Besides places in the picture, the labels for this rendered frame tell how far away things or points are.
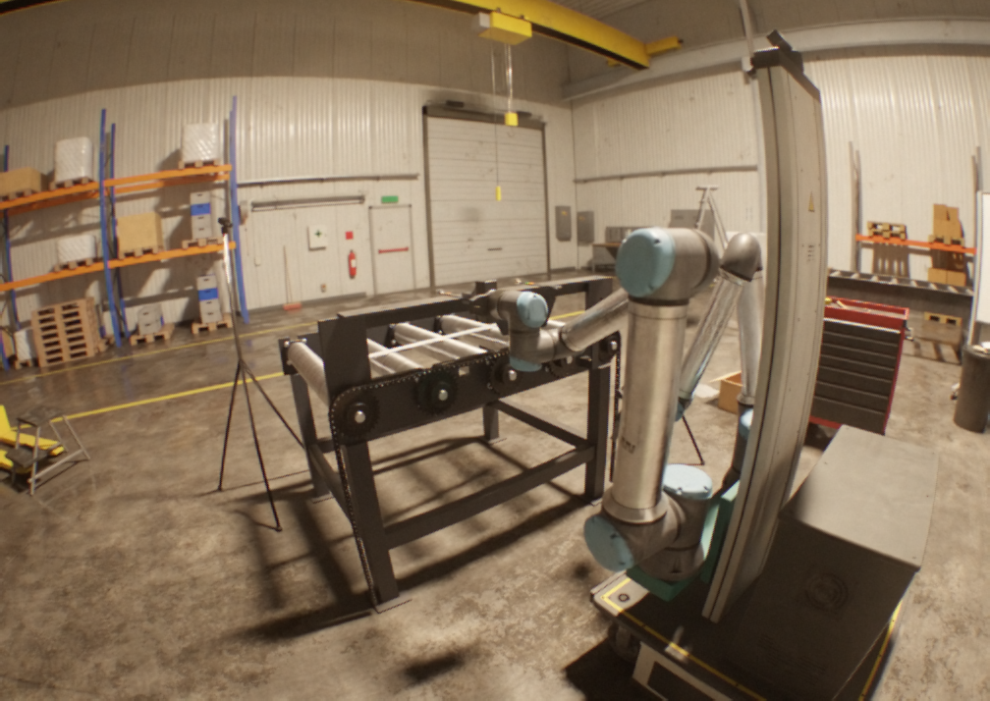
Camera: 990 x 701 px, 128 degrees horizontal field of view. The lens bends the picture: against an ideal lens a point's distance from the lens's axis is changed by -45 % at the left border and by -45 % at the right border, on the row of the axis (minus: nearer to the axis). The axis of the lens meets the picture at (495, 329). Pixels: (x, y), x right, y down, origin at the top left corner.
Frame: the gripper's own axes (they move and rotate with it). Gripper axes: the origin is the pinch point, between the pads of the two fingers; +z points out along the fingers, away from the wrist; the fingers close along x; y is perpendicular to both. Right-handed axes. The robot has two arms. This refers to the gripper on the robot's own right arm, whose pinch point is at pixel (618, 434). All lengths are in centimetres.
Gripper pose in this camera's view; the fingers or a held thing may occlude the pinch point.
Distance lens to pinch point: 182.0
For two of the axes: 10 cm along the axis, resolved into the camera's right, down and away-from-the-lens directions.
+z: -3.1, 8.5, 4.2
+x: 7.3, -0.7, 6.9
